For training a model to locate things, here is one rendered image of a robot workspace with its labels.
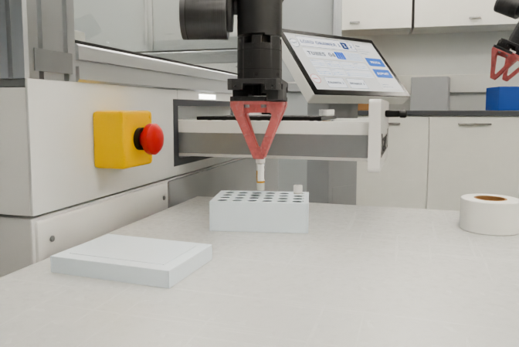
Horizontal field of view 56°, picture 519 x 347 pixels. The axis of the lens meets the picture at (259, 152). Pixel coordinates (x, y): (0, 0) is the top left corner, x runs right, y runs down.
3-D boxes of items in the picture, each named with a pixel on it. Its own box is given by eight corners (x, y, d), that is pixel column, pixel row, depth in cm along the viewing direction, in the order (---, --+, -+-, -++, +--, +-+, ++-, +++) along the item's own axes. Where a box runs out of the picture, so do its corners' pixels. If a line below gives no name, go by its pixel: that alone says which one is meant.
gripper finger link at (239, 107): (228, 160, 61) (228, 84, 60) (239, 155, 68) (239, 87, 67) (283, 161, 60) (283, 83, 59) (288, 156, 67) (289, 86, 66)
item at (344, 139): (378, 148, 99) (378, 118, 98) (368, 161, 74) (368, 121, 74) (196, 144, 110) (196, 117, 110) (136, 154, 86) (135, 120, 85)
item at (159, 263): (212, 259, 50) (212, 243, 50) (169, 288, 42) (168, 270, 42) (108, 247, 54) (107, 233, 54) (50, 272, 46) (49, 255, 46)
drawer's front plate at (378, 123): (387, 155, 100) (388, 101, 99) (379, 173, 72) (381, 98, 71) (378, 154, 101) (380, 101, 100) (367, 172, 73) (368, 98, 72)
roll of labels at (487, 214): (530, 230, 62) (532, 199, 61) (500, 239, 58) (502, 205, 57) (479, 220, 67) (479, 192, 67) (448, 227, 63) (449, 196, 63)
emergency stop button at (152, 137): (167, 153, 64) (166, 123, 64) (151, 156, 60) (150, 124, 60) (146, 152, 65) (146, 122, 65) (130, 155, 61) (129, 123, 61)
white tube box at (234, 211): (308, 218, 68) (308, 192, 68) (308, 233, 60) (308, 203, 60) (221, 216, 70) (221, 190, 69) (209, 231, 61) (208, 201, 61)
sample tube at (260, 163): (266, 189, 64) (266, 154, 64) (264, 191, 63) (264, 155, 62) (256, 188, 64) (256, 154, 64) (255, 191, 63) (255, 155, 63)
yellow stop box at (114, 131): (157, 163, 66) (157, 110, 66) (128, 170, 59) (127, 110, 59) (124, 162, 68) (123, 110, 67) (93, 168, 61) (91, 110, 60)
